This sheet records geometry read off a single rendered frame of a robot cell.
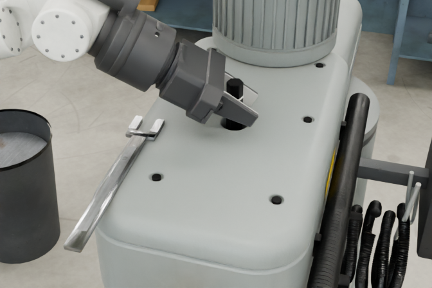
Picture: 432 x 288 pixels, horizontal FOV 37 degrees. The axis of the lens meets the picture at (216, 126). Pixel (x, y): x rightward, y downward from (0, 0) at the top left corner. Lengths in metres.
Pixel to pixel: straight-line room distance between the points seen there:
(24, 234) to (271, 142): 2.50
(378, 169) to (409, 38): 3.69
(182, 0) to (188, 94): 4.48
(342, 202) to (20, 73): 4.17
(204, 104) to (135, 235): 0.18
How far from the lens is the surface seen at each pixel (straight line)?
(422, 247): 1.23
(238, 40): 0.99
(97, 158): 3.94
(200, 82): 0.79
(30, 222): 3.21
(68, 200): 3.68
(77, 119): 4.30
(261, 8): 0.94
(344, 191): 0.90
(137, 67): 0.78
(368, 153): 1.51
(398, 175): 1.23
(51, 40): 0.76
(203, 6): 5.16
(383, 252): 1.25
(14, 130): 3.38
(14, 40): 0.84
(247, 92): 0.86
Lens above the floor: 2.38
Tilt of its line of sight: 35 degrees down
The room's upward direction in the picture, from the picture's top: straight up
